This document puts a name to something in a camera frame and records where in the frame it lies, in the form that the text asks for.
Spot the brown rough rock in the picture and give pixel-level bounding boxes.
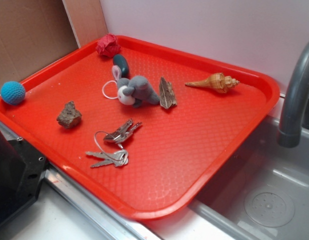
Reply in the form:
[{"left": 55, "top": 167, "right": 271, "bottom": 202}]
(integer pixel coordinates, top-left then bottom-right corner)
[{"left": 56, "top": 101, "right": 82, "bottom": 129}]

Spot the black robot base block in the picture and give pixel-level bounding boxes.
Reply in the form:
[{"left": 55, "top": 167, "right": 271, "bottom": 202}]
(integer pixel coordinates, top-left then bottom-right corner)
[{"left": 0, "top": 131, "right": 49, "bottom": 228}]

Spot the red plastic tray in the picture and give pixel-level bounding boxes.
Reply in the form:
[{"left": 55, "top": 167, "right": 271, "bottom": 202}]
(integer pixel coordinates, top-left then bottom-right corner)
[{"left": 0, "top": 36, "right": 280, "bottom": 220}]

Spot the brown wood bark piece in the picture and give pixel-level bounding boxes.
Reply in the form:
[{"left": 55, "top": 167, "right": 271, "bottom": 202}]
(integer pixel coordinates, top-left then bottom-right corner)
[{"left": 159, "top": 76, "right": 178, "bottom": 110}]

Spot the upper silver key bunch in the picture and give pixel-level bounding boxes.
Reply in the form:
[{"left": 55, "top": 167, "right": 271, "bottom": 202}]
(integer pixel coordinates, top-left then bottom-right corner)
[{"left": 94, "top": 118, "right": 143, "bottom": 144}]

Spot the lower silver key pair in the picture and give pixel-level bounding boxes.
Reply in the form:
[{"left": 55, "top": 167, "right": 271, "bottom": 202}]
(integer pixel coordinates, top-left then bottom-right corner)
[{"left": 85, "top": 149, "right": 129, "bottom": 168}]

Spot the dark teal smooth stone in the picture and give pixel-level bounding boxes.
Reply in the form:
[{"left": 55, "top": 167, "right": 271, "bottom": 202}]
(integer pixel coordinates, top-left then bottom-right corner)
[{"left": 112, "top": 54, "right": 130, "bottom": 77}]

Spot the tan spiral seashell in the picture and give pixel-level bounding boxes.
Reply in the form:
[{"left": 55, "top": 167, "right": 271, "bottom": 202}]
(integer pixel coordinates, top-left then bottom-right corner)
[{"left": 185, "top": 72, "right": 240, "bottom": 94}]

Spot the red crumpled paper ball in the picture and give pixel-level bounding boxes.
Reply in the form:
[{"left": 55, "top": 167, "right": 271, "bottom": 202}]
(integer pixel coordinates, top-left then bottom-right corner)
[{"left": 95, "top": 33, "right": 121, "bottom": 58}]

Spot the grey plastic sink basin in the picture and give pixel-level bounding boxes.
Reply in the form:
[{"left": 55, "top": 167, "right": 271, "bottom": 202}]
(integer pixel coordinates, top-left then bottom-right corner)
[{"left": 188, "top": 114, "right": 309, "bottom": 240}]

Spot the grey sink faucet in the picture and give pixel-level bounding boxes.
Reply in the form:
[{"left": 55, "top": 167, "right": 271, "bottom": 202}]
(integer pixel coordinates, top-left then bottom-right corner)
[{"left": 276, "top": 42, "right": 309, "bottom": 148}]

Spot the blue crocheted ball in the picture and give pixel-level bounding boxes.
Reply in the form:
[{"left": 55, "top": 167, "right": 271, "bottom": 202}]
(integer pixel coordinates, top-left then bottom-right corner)
[{"left": 0, "top": 81, "right": 26, "bottom": 106}]

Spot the grey plush bunny keychain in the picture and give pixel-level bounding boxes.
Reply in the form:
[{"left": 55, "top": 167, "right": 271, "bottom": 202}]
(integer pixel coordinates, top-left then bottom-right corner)
[{"left": 102, "top": 65, "right": 160, "bottom": 108}]

